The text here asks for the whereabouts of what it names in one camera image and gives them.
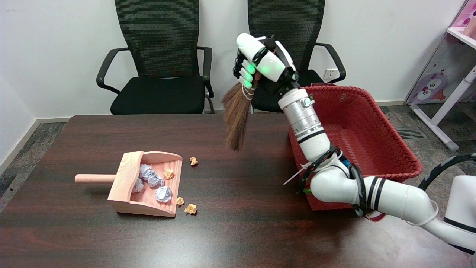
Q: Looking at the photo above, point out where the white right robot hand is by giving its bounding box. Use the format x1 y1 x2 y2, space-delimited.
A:
232 33 300 98

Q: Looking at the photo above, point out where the brown straw hand broom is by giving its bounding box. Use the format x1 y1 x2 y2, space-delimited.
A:
222 73 263 152

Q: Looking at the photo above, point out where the large white crumpled paper ball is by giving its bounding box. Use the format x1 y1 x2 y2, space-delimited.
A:
139 164 165 188

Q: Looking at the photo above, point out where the wooden dustpan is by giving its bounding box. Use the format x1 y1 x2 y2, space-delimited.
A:
74 151 183 217

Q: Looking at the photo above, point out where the black mesh office chair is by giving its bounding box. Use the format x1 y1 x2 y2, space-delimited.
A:
96 0 215 115
238 0 346 114

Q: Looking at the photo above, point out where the red woven basket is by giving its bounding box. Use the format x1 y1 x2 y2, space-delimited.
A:
289 84 422 223

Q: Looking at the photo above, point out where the white zip tie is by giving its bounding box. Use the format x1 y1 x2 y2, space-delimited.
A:
283 160 315 185

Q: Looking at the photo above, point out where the metal floor vent grille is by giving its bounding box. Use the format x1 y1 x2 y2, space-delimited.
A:
395 127 427 140

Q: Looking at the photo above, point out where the pink owl print shelf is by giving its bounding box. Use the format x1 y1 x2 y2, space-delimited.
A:
405 0 476 105

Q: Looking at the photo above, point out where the white metal leg frame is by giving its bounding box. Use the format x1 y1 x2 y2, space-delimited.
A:
410 65 476 151

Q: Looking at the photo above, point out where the black robot cable hose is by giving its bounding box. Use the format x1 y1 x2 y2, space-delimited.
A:
348 153 476 218

